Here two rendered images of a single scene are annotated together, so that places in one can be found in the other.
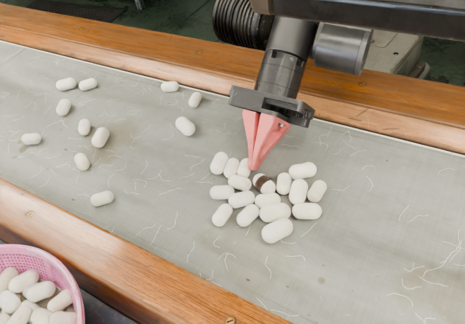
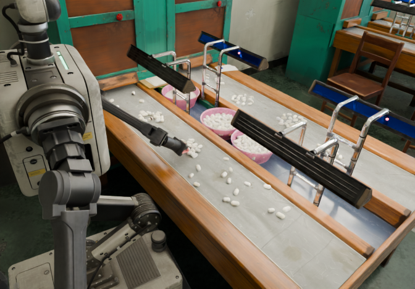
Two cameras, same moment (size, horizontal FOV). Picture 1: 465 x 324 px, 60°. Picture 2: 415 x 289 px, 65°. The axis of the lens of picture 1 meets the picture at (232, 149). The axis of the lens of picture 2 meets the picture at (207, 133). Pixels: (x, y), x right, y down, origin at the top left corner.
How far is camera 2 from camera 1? 188 cm
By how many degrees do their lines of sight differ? 101
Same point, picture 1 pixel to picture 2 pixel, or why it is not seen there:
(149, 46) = (197, 202)
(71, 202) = (234, 163)
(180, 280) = (212, 137)
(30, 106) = (250, 202)
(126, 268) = (222, 141)
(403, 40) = (33, 262)
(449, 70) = not seen: outside the picture
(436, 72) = not seen: outside the picture
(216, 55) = (175, 184)
